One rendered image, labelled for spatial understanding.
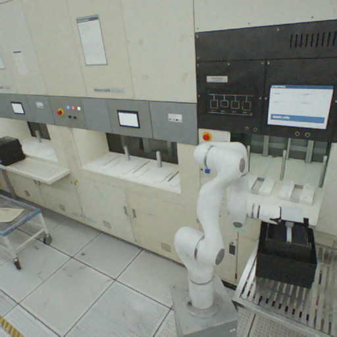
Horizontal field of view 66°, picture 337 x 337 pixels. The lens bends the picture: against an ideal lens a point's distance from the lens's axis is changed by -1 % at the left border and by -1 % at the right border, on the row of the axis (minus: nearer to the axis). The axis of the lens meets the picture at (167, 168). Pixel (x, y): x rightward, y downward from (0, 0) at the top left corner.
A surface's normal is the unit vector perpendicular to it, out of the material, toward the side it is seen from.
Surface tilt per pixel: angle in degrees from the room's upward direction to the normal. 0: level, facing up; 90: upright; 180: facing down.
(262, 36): 90
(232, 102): 90
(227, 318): 0
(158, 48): 90
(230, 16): 92
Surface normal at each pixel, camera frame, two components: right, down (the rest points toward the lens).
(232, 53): -0.52, 0.44
